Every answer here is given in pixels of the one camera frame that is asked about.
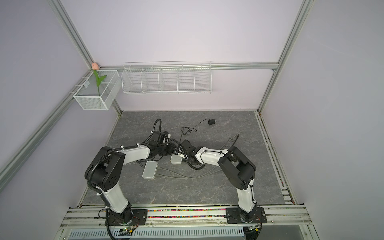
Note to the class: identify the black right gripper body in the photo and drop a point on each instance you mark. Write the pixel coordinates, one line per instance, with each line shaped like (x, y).
(188, 159)

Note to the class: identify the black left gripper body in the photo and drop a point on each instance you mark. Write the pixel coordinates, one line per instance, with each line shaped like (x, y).
(165, 150)

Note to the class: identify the white network switch box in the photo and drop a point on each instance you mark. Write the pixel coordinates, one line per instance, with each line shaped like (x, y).
(176, 159)

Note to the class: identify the black power adapter small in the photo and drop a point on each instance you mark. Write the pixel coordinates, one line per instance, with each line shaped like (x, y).
(186, 131)

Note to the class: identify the grey ethernet cable curved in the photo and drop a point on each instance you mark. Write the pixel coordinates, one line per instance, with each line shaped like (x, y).
(230, 142)

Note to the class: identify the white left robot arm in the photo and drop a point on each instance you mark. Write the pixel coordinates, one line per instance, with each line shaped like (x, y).
(103, 174)

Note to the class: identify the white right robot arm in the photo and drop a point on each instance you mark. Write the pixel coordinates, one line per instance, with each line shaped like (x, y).
(237, 167)

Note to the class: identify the white mesh basket small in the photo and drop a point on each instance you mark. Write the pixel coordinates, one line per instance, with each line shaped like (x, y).
(87, 94)

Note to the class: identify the artificial pink tulip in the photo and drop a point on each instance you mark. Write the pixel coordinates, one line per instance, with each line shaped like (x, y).
(99, 79)

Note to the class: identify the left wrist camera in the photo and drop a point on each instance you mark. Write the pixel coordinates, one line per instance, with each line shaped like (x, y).
(165, 135)

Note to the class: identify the white wire basket long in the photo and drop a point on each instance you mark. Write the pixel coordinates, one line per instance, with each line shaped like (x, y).
(176, 77)

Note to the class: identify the aluminium frame rail right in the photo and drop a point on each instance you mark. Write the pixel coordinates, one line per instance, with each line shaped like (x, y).
(289, 196)

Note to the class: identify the front aluminium rail base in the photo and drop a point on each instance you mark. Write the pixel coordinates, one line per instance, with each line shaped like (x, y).
(182, 222)

